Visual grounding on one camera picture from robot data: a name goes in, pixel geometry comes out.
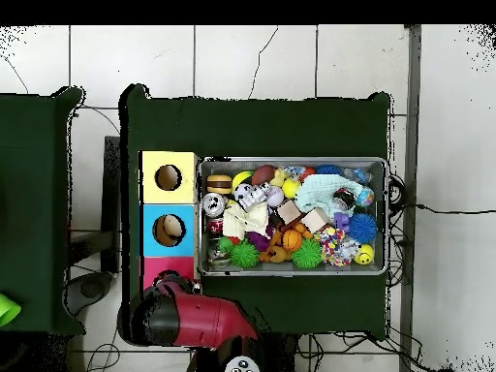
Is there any wooden box with three holes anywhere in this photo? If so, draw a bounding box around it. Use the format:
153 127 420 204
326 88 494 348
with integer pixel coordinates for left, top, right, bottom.
138 149 202 290

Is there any silver robot figure toy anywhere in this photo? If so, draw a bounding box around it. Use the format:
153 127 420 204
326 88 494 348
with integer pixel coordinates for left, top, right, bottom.
236 181 271 213

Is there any cream knitted cloth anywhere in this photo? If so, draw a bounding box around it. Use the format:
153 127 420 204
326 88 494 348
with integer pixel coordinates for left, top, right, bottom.
221 201 270 241

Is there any black and white soccer ball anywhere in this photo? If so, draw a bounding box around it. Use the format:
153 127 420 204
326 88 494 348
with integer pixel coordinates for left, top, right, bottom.
232 182 253 202

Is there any white baseball toy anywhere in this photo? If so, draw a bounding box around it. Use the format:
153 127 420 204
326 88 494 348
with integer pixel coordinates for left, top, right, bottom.
266 185 286 208

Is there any crushed silver drink can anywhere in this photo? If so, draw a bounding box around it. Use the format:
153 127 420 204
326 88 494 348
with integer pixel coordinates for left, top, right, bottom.
201 192 227 218

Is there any wooden toy hamburger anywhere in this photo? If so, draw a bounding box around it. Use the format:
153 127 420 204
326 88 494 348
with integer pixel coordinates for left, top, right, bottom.
205 173 234 196

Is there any wooden cube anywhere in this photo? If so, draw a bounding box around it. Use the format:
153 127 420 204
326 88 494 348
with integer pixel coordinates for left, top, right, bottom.
275 199 303 226

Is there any orange basketball toy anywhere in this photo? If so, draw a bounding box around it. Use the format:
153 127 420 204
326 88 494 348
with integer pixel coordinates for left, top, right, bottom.
281 229 304 252

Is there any mint green knitted cloth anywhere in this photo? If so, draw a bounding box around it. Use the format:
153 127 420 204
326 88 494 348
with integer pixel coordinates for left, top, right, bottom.
294 172 364 220

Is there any dark green table cloth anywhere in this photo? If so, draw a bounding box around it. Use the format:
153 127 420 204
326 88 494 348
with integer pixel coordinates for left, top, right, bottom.
119 82 391 342
0 86 86 337

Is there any beige round toy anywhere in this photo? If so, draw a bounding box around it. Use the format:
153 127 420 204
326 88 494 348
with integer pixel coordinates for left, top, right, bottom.
161 215 185 239

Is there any blue spiky rubber ball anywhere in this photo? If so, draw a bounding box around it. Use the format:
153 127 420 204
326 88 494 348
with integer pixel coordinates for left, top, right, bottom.
347 212 378 245

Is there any black flat panel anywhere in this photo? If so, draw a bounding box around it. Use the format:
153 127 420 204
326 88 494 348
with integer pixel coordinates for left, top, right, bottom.
101 135 122 274

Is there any grey oval base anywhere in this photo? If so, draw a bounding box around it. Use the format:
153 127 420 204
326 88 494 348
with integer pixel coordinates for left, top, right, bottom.
64 270 114 316

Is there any light green toy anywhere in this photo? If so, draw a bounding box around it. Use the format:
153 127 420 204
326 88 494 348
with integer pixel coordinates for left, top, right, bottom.
0 293 23 327

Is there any silver wire mesh bin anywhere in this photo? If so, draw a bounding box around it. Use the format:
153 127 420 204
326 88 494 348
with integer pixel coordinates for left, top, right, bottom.
197 155 389 278

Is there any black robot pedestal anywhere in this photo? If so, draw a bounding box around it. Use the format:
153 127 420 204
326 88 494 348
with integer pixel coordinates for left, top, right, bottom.
264 332 300 372

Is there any grey metal rail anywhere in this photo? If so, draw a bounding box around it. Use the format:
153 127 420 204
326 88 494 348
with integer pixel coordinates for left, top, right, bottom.
399 24 422 372

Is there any long black cable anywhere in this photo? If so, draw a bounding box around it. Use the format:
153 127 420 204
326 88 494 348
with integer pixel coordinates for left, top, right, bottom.
402 202 496 215

